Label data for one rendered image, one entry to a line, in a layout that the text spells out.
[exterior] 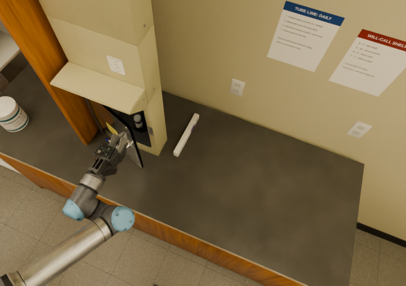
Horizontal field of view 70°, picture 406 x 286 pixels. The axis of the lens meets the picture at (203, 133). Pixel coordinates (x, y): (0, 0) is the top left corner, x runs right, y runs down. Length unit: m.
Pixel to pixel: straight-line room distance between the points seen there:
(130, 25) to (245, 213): 1.00
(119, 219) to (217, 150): 0.77
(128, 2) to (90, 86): 0.40
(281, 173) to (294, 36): 0.71
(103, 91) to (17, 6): 0.34
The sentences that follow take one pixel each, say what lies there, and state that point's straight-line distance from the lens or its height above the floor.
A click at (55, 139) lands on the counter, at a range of 1.74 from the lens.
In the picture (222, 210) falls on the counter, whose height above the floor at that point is 0.94.
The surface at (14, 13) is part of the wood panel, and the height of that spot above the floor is 1.74.
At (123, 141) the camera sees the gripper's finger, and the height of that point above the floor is 1.33.
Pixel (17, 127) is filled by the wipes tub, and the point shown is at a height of 0.97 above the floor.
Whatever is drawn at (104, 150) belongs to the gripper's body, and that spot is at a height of 1.38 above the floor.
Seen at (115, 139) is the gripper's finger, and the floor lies 1.33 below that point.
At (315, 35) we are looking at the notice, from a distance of 1.23.
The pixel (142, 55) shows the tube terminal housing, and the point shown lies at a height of 1.66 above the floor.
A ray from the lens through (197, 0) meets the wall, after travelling 1.28.
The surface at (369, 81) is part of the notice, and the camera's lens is 1.36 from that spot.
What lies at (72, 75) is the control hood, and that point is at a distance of 1.17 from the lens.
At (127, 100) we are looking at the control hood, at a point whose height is 1.51.
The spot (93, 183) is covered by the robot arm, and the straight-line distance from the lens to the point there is 1.09.
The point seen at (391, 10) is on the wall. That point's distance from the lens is 1.16.
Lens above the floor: 2.34
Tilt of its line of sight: 60 degrees down
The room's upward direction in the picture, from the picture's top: 6 degrees clockwise
